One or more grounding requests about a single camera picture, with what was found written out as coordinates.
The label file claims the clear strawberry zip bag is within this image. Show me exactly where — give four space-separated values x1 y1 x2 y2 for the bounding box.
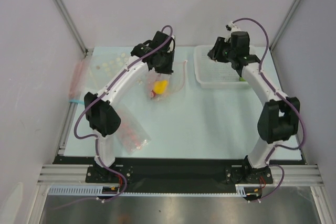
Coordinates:
145 60 188 101

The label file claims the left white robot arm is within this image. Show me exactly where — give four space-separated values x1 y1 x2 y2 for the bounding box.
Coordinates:
82 30 175 182

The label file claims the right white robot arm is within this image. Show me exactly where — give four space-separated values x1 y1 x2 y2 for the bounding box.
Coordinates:
207 31 300 183

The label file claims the strawberry zip bag on table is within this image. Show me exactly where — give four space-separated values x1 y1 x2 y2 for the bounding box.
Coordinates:
115 106 151 155

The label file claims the white perforated plastic basket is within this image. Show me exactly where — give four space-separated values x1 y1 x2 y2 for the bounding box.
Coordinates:
194 45 251 89

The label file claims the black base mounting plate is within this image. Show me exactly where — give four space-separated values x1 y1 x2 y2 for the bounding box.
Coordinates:
53 156 273 194

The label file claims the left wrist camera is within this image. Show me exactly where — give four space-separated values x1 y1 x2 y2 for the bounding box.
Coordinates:
168 35 176 52

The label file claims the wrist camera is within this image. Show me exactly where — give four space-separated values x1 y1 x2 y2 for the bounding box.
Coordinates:
225 21 241 33
168 35 176 52

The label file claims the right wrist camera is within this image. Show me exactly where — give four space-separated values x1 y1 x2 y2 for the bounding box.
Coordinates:
225 21 241 33

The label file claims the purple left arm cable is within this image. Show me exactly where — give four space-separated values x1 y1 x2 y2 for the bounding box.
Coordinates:
52 25 174 209

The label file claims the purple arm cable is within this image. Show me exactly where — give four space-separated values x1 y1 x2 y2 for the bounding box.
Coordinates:
52 25 174 209
230 17 308 204

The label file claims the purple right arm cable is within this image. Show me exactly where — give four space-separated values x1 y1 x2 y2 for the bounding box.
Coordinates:
230 17 308 204

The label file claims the white slotted cable duct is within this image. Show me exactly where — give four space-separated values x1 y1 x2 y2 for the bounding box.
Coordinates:
48 185 258 197

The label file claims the aluminium frame rail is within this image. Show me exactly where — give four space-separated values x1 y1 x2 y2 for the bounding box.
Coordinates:
37 164 89 185

